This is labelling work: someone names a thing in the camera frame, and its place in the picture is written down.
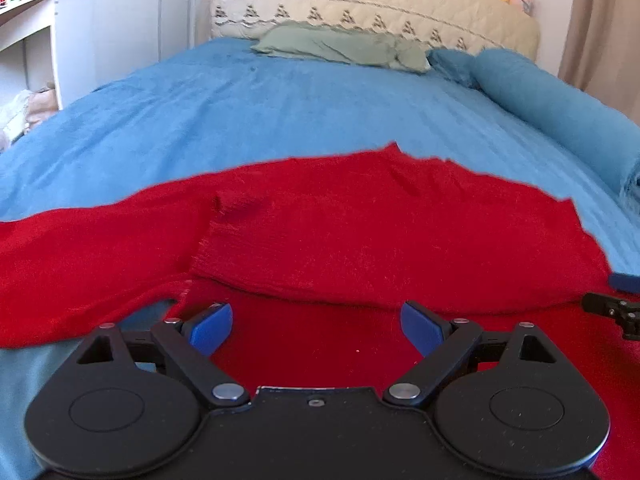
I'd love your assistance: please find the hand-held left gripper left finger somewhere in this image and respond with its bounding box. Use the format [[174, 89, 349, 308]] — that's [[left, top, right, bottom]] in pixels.
[[75, 301, 252, 413]]

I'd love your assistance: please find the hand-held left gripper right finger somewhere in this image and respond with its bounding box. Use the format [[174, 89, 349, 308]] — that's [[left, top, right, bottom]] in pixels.
[[382, 300, 559, 409]]

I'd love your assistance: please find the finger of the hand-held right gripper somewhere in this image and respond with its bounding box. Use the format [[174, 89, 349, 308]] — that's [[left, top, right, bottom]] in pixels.
[[608, 272, 640, 292], [581, 291, 640, 342]]

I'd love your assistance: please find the red knit garment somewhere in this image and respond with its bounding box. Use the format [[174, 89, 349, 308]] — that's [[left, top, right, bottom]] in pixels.
[[0, 142, 640, 480]]

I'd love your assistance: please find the blue folded duvet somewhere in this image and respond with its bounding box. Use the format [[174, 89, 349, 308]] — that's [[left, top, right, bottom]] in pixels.
[[427, 47, 640, 206]]

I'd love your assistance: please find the blue bed sheet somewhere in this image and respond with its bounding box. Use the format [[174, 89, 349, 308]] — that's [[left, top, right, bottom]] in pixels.
[[0, 37, 640, 480]]

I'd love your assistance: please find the beige curtain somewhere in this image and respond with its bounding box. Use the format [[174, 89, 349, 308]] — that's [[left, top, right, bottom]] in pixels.
[[557, 0, 640, 111]]

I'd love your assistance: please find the beige bag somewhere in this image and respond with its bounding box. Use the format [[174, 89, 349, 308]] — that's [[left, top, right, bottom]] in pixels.
[[25, 82, 58, 131]]

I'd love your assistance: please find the green pillow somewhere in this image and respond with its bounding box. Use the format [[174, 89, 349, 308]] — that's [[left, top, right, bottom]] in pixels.
[[250, 21, 432, 75]]

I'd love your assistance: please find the white plastic bag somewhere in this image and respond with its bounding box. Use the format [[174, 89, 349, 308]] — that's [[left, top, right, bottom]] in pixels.
[[0, 89, 33, 150]]

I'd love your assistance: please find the white wardrobe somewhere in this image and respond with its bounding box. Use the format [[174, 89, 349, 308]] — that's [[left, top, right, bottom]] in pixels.
[[92, 0, 196, 93]]

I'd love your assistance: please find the white shelf desk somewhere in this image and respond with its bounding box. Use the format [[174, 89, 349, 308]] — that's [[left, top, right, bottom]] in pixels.
[[0, 0, 98, 111]]

